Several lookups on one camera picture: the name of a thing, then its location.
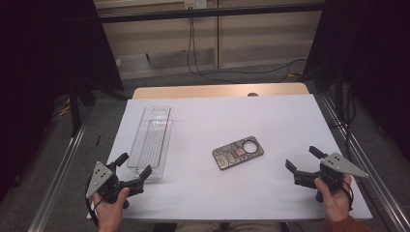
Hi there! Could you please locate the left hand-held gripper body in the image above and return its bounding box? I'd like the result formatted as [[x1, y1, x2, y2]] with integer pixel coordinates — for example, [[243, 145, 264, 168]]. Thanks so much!
[[85, 160, 145, 210]]

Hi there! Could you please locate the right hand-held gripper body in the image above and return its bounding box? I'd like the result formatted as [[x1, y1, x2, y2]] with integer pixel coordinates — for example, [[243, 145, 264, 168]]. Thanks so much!
[[293, 152, 370, 204]]

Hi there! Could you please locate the patterned grey phone case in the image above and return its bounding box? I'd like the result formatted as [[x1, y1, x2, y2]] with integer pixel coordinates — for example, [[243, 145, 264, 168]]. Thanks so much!
[[212, 135, 265, 171]]

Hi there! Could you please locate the person's left hand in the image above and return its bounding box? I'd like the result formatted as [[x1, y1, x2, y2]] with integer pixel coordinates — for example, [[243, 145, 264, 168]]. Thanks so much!
[[92, 187, 131, 232]]

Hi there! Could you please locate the person's right hand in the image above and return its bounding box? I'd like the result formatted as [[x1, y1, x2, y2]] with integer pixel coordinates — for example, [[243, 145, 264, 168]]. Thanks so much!
[[313, 173, 353, 222]]

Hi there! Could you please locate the clear plastic packaging tray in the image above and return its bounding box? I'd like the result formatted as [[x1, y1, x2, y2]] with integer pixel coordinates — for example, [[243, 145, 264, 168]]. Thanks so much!
[[126, 104, 174, 181]]

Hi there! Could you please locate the black metal stand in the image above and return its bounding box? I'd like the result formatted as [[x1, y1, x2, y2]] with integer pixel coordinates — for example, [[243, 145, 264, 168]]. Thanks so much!
[[68, 76, 98, 137]]

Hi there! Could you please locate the white table cover sheet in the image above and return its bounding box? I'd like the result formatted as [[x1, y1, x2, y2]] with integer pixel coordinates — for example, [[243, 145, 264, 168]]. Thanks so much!
[[86, 94, 373, 221]]

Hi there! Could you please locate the light wooden table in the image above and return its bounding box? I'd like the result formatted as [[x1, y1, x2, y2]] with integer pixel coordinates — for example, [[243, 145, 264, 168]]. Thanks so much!
[[132, 82, 310, 100]]

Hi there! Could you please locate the black curtain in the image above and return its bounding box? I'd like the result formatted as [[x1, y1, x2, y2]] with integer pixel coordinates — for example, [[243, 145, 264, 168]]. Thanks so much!
[[0, 0, 125, 202], [303, 0, 410, 162]]

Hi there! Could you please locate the black horizontal bar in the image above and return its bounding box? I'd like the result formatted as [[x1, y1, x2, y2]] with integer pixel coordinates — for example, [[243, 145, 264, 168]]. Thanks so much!
[[98, 3, 325, 23]]

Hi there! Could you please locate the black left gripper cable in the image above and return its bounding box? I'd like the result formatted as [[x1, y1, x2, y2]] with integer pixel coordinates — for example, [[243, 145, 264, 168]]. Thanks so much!
[[84, 175, 101, 227]]

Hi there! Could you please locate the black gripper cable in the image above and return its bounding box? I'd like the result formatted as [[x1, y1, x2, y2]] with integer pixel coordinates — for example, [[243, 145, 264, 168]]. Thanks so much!
[[84, 175, 101, 227], [340, 179, 355, 211]]

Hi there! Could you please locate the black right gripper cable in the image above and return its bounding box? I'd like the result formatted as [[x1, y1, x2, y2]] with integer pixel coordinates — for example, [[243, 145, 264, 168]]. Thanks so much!
[[340, 179, 355, 211]]

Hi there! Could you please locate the black cable bundle by rail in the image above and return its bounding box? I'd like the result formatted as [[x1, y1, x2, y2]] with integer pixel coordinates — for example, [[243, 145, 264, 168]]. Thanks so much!
[[328, 90, 357, 156]]

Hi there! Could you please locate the metal floor rail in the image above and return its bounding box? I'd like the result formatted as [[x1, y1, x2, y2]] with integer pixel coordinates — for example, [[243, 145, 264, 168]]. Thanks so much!
[[317, 95, 410, 232], [27, 122, 89, 232]]

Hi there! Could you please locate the yellow cable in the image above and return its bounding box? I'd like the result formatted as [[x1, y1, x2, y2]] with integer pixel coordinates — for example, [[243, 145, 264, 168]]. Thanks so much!
[[57, 96, 72, 118]]

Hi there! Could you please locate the black floor cable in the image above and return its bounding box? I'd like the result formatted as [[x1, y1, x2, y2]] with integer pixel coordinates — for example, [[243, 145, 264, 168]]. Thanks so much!
[[191, 15, 308, 75]]

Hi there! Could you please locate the black hanging wall cable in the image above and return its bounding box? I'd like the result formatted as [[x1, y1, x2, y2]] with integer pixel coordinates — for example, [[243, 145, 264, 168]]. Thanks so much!
[[187, 15, 240, 85]]

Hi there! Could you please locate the white wall socket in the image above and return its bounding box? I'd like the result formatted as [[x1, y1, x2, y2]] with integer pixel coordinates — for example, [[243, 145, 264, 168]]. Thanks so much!
[[184, 0, 208, 10]]

